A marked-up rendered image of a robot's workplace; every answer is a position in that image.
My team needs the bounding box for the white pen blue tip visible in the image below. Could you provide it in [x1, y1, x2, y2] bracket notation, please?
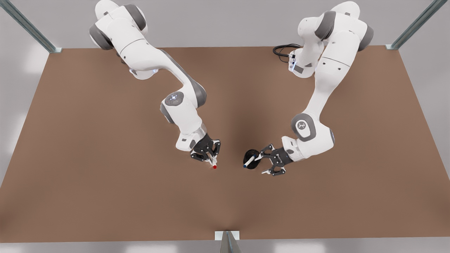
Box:
[243, 154, 261, 168]

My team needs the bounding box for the black mesh pen cup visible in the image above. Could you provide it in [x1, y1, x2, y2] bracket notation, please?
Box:
[244, 149, 263, 170]

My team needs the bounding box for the silver frame post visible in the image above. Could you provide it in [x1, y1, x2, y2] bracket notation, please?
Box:
[0, 0, 63, 53]
[385, 0, 449, 50]
[215, 231, 242, 253]

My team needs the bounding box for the black cable loop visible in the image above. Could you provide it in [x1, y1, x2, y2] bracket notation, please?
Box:
[273, 44, 302, 64]

